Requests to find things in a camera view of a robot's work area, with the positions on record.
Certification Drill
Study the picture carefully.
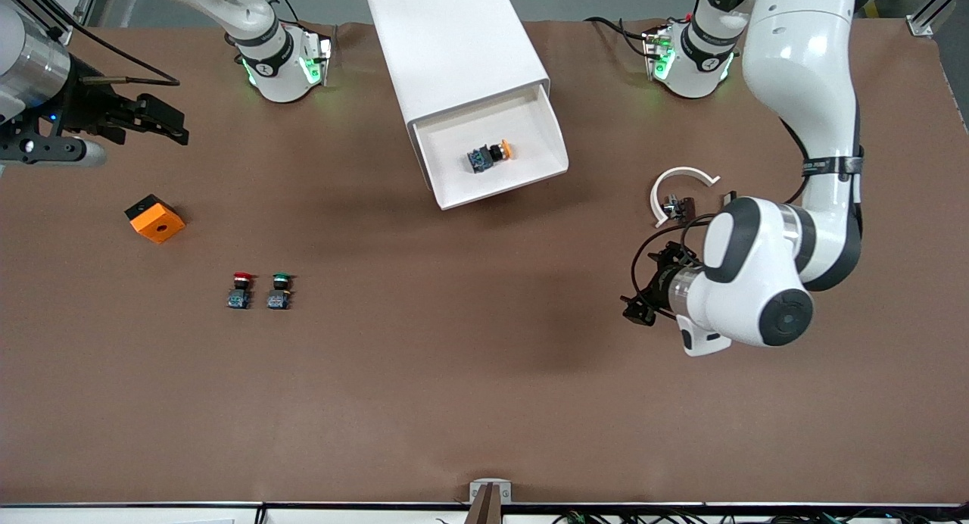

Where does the yellow push button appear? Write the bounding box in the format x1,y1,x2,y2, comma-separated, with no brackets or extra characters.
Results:
466,139,514,174

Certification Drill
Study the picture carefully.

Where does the cream white drawer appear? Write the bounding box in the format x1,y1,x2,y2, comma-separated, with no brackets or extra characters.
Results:
411,83,570,211

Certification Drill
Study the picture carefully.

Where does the red push button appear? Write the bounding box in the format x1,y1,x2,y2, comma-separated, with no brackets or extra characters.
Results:
227,271,256,310

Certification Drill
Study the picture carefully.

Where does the green push button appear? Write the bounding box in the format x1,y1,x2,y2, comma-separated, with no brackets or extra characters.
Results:
266,273,296,310

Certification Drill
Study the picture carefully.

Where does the white drawer cabinet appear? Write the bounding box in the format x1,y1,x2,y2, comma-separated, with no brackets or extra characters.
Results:
366,0,552,131

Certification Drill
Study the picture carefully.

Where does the orange box with black base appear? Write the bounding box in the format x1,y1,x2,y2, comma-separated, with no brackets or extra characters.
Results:
124,194,186,245

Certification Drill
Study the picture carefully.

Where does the brown pole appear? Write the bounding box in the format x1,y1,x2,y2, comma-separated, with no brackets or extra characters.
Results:
465,483,502,524

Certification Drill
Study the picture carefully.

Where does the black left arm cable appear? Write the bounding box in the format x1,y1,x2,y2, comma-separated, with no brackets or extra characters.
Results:
631,212,716,301

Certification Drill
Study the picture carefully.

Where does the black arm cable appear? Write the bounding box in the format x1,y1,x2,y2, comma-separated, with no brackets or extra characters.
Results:
631,212,716,301
15,2,181,87

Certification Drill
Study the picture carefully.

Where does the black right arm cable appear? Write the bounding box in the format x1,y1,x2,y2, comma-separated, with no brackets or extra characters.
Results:
15,2,181,87

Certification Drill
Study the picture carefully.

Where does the white C-shaped ring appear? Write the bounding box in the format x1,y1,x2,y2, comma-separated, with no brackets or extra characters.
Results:
650,167,721,229

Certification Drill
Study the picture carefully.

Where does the aluminium frame profile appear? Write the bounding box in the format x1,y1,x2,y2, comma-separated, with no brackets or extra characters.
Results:
0,0,76,46
906,0,969,37

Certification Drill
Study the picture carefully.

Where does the black base cable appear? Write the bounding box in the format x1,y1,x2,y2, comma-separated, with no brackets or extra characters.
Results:
584,15,653,59

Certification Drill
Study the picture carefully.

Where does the grey metal bracket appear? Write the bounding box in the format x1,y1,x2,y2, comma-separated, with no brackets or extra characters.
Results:
469,479,513,504

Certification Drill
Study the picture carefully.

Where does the white table edge rail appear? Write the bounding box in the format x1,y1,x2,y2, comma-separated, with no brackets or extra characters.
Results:
0,500,969,524

